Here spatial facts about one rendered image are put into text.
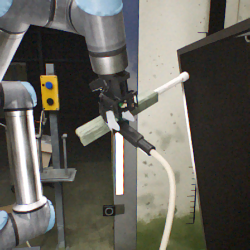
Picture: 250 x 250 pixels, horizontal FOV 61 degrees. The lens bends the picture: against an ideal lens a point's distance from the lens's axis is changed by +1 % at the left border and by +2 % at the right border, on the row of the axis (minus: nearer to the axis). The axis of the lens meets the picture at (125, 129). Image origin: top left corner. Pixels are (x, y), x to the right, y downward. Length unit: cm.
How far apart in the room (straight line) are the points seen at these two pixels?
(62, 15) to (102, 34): 12
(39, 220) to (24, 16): 88
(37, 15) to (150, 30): 114
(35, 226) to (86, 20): 92
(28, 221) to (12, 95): 57
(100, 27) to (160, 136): 125
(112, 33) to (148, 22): 114
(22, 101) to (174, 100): 103
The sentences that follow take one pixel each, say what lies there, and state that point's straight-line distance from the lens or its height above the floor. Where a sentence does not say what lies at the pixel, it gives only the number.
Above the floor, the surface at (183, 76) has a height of 150.
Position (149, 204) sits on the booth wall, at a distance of 181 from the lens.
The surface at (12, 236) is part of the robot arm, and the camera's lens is 112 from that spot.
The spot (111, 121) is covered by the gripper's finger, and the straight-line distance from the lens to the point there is 61.
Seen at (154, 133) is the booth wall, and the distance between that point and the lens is 160.
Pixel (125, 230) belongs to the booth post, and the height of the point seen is 32.
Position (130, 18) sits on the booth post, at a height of 192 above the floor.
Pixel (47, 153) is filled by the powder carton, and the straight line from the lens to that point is 321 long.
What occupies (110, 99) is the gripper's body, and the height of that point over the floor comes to 144.
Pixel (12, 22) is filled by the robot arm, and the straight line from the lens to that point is 54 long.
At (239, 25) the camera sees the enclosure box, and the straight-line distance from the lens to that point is 70.
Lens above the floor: 146
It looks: 11 degrees down
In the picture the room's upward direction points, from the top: straight up
